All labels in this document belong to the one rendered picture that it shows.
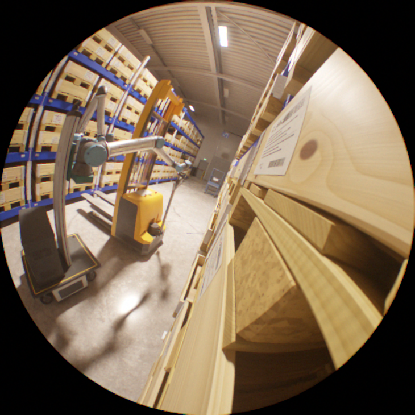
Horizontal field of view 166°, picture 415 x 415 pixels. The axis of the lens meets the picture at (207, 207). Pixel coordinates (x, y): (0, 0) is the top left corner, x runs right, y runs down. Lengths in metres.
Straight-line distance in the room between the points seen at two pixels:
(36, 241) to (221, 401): 1.36
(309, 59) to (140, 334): 2.20
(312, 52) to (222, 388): 0.73
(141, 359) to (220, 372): 1.54
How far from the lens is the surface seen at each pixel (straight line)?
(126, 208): 2.24
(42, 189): 3.26
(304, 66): 0.67
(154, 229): 2.48
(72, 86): 3.17
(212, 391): 0.15
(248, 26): 7.33
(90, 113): 1.81
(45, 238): 1.38
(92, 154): 0.99
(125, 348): 1.69
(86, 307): 1.88
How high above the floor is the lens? 1.65
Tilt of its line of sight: 15 degrees down
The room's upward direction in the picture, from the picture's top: 23 degrees clockwise
